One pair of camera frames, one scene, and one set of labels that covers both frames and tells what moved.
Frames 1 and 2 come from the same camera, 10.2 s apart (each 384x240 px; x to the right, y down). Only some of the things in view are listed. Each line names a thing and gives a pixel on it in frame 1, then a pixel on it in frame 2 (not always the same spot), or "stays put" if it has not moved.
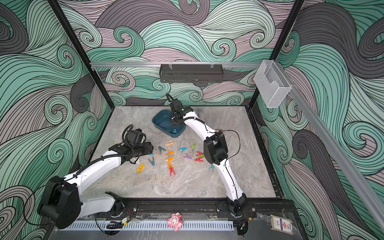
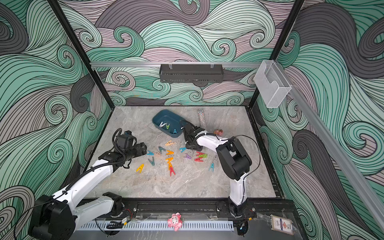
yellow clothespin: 140,168 stays put
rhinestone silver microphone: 200,114 stays put
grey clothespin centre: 191,151 stays put
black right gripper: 172,121 → 188,145
